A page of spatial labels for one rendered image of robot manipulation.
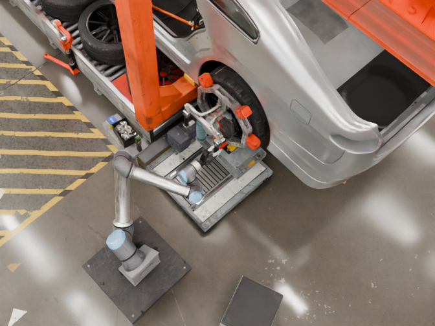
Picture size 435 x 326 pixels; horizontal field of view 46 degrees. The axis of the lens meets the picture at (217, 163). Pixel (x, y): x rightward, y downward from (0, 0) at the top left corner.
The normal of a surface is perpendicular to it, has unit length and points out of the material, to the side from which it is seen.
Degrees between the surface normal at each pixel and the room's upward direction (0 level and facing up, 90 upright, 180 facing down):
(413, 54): 0
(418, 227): 0
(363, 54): 19
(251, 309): 0
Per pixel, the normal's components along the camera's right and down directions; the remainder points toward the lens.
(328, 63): 0.29, -0.18
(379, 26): 0.04, -0.45
